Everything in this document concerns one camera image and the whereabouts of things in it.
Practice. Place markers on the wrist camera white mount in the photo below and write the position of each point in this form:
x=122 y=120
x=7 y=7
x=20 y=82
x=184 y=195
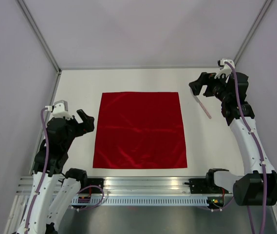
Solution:
x=225 y=66
x=60 y=110

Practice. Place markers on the right aluminium frame post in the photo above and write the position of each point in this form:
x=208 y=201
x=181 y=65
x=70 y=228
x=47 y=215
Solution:
x=254 y=27

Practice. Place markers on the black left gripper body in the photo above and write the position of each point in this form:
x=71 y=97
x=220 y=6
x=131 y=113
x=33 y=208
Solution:
x=76 y=129

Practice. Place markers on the aluminium frame post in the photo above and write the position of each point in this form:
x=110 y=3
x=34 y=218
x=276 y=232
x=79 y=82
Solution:
x=254 y=27
x=32 y=23

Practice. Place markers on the red cloth napkin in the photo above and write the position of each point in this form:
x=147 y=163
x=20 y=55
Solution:
x=140 y=130

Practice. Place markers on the aluminium mounting rail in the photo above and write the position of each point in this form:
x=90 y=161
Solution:
x=127 y=186

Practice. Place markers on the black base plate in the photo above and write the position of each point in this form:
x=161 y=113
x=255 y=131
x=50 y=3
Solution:
x=95 y=181
x=201 y=186

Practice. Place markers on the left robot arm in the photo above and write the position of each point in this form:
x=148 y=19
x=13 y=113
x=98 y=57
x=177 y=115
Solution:
x=45 y=209

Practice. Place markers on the left aluminium frame post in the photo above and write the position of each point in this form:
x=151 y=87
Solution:
x=32 y=23

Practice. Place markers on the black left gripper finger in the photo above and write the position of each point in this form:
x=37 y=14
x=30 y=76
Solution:
x=88 y=120
x=81 y=114

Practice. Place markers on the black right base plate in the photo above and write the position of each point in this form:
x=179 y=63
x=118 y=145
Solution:
x=201 y=186

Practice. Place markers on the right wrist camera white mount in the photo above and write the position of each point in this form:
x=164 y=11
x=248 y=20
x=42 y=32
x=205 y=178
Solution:
x=225 y=66

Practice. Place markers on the slotted cable duct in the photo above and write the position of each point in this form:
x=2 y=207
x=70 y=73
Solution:
x=155 y=201

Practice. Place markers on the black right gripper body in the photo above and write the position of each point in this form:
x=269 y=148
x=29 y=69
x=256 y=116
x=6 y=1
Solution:
x=218 y=85

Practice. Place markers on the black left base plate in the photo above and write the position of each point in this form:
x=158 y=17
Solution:
x=95 y=181

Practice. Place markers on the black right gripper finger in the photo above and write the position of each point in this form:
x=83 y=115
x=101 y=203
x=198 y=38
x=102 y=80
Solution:
x=202 y=78
x=195 y=87

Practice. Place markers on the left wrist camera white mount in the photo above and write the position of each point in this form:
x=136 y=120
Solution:
x=60 y=110

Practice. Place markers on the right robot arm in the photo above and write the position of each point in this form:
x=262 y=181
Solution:
x=260 y=177

